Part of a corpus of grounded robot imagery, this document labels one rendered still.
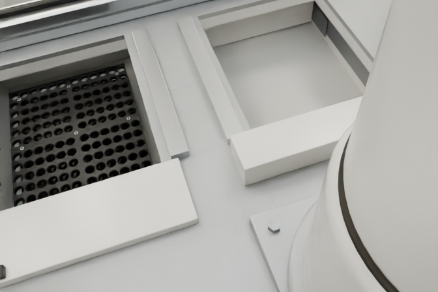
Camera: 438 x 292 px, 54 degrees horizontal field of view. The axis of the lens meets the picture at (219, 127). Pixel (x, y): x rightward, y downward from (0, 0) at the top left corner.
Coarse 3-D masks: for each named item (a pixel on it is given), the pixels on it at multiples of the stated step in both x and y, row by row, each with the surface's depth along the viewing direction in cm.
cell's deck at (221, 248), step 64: (256, 0) 68; (320, 0) 69; (384, 0) 66; (0, 64) 62; (64, 64) 65; (192, 64) 60; (192, 128) 53; (192, 192) 48; (256, 192) 48; (128, 256) 44; (192, 256) 44; (256, 256) 43
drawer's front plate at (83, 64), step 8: (104, 56) 75; (112, 56) 76; (120, 56) 76; (128, 56) 77; (72, 64) 74; (80, 64) 75; (88, 64) 75; (96, 64) 76; (40, 72) 74; (48, 72) 74; (56, 72) 75; (64, 72) 75; (8, 80) 73; (16, 80) 73; (24, 80) 74; (32, 80) 74; (40, 80) 75; (8, 88) 74
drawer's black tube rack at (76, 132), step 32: (32, 96) 64; (64, 96) 64; (96, 96) 63; (128, 96) 63; (32, 128) 60; (64, 128) 60; (96, 128) 60; (128, 128) 59; (32, 160) 57; (64, 160) 57; (96, 160) 57; (128, 160) 56; (32, 192) 54
